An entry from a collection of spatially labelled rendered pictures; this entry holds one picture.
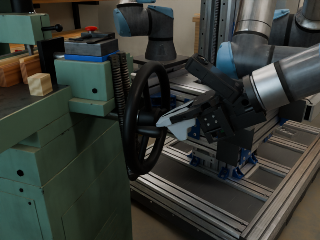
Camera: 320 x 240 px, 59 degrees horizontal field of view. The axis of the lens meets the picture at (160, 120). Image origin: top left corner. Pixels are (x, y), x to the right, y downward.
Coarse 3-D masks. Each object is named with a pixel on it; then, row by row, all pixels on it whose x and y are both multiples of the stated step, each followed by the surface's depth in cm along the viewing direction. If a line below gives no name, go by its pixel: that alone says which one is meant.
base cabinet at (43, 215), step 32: (96, 160) 84; (0, 192) 67; (32, 192) 64; (64, 192) 70; (96, 192) 86; (128, 192) 112; (0, 224) 73; (32, 224) 68; (64, 224) 72; (96, 224) 89; (128, 224) 116
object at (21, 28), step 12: (0, 24) 71; (12, 24) 70; (24, 24) 68; (36, 24) 69; (48, 24) 73; (0, 36) 72; (12, 36) 71; (24, 36) 70; (36, 36) 70; (48, 36) 74
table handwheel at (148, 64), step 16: (144, 64) 64; (160, 64) 70; (144, 80) 61; (160, 80) 76; (128, 96) 59; (144, 96) 66; (112, 112) 73; (128, 112) 58; (144, 112) 69; (160, 112) 71; (128, 128) 58; (128, 144) 59; (144, 144) 69; (160, 144) 81; (128, 160) 61
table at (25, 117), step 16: (0, 96) 60; (16, 96) 60; (32, 96) 60; (48, 96) 60; (64, 96) 65; (0, 112) 52; (16, 112) 52; (32, 112) 56; (48, 112) 61; (64, 112) 66; (80, 112) 67; (96, 112) 65; (0, 128) 49; (16, 128) 53; (32, 128) 57; (0, 144) 50
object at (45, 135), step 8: (72, 112) 69; (56, 120) 64; (64, 120) 66; (72, 120) 70; (48, 128) 61; (56, 128) 64; (64, 128) 67; (32, 136) 59; (40, 136) 59; (48, 136) 62; (56, 136) 64; (24, 144) 61; (32, 144) 60; (40, 144) 60
